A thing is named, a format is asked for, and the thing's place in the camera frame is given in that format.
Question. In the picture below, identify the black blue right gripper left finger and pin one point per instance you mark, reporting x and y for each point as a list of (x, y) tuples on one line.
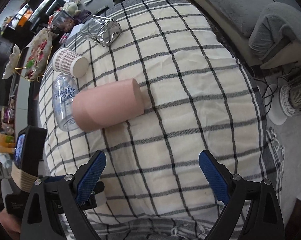
[(70, 195)]

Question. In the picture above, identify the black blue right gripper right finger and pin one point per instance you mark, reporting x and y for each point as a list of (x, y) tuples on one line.
[(264, 218)]

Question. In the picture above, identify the pink plastic cup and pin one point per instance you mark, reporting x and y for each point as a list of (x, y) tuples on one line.
[(107, 105)]

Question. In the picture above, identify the clear printed glass cup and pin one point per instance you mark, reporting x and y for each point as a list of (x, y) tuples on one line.
[(64, 89)]

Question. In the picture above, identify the brown patterned paper cup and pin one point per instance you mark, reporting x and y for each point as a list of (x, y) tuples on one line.
[(69, 62)]

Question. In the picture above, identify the clear faceted glass cup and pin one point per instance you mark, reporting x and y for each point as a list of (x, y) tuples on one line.
[(101, 30)]

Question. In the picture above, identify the person's hand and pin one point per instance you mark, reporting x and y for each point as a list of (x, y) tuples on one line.
[(11, 224)]

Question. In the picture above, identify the white tv cabinet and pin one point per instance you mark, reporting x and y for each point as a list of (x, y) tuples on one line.
[(22, 89)]

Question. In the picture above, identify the white electric heater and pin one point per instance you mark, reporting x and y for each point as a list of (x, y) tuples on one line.
[(283, 98)]

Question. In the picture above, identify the checkered white tablecloth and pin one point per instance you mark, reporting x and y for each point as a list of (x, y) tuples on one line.
[(197, 96)]

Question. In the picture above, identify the white small flower bowl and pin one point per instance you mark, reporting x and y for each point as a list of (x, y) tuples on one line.
[(12, 64)]

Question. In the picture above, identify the white petal snack tray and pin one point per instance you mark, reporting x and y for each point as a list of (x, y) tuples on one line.
[(40, 50)]

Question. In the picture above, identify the grey sectional sofa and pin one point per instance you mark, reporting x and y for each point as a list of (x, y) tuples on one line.
[(267, 33)]

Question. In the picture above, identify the clear snack jar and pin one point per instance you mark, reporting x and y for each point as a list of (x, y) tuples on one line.
[(63, 21)]

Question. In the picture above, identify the black remote control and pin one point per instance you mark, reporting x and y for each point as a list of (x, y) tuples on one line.
[(102, 9)]

